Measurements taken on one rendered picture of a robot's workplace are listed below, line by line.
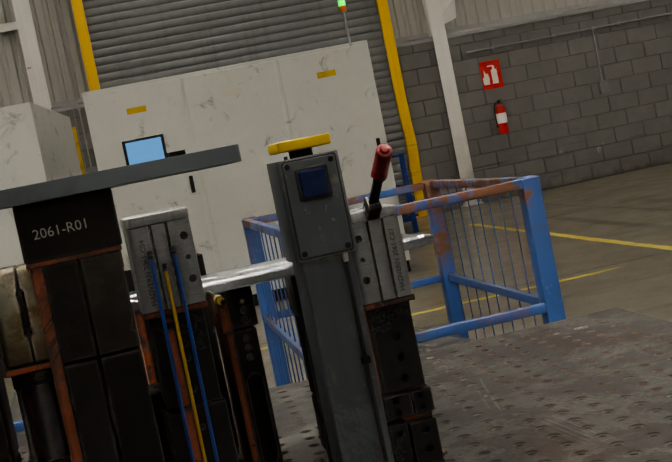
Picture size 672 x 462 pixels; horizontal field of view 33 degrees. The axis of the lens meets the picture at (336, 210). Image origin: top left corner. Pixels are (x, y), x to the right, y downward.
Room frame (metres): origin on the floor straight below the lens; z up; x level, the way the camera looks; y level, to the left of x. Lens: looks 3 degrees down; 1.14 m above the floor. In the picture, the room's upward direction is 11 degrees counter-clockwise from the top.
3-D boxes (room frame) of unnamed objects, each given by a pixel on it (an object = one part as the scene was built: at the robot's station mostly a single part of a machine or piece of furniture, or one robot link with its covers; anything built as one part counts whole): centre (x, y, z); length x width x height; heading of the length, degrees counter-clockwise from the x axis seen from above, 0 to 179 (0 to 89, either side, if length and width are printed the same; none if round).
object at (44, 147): (10.17, 2.61, 1.22); 2.40 x 0.54 x 2.45; 5
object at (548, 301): (3.87, -0.12, 0.47); 1.20 x 0.80 x 0.95; 10
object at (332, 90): (9.53, 0.68, 1.22); 2.40 x 0.54 x 2.45; 99
